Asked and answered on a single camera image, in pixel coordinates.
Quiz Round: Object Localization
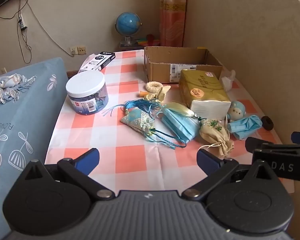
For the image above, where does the black and white pen box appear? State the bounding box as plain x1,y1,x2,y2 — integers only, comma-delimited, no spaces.
79,51,116,73

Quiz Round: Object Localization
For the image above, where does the blue desk globe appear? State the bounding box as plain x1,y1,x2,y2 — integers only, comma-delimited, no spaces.
114,12,143,48

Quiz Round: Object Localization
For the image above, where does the pink patterned curtain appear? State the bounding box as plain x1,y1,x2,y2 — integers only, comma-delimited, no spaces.
159,0,188,48

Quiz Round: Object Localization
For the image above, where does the gold tissue pack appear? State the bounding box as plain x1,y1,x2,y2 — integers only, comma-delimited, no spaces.
178,69,232,120

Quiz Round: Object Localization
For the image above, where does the white power cable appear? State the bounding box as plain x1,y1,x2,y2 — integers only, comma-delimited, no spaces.
22,2,74,55

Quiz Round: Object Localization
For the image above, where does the brown cardboard box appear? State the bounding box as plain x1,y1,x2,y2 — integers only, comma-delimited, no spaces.
143,46,224,84

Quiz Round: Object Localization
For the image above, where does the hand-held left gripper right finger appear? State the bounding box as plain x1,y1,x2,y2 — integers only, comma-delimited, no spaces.
181,148,280,202

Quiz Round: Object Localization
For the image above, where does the clear jar with white lid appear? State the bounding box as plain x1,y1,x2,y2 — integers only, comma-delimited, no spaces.
66,70,110,116

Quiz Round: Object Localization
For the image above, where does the blue face mask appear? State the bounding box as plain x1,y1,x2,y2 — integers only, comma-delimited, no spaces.
226,115,263,141
156,106,202,144

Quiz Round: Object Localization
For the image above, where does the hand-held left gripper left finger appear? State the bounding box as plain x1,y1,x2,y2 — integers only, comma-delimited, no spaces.
24,148,115,201

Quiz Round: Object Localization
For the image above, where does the cream scrunchie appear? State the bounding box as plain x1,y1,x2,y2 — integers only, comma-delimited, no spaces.
145,81,164,94

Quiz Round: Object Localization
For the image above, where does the floral sachet with blue tassels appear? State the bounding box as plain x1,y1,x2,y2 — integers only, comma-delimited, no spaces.
102,98,187,151

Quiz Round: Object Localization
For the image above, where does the crumpled white tissue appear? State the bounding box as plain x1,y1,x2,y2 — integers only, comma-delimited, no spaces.
220,69,237,92

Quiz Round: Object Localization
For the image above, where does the red and green toy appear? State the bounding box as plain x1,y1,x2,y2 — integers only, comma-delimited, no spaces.
146,33,161,47

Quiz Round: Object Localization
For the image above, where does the beige partition board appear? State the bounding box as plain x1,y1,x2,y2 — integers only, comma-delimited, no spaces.
185,0,300,155

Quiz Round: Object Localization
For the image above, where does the blue sheep plush toy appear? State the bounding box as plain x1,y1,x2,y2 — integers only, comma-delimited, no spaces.
226,101,247,123

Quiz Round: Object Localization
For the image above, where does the white and blue fringed scarf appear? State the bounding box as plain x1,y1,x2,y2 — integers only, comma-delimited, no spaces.
0,73,38,105

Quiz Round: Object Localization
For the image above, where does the dark brown scrunchie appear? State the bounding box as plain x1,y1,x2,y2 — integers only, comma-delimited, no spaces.
261,116,274,131

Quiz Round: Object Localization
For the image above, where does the white power strip with cables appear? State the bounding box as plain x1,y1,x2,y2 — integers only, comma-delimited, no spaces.
0,0,33,64

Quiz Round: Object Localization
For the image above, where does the pink checkered tablecloth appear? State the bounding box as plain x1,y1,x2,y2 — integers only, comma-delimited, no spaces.
44,49,295,194

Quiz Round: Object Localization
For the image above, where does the cream embroidered sachet pouch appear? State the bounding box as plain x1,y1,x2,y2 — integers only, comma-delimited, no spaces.
165,102,235,158

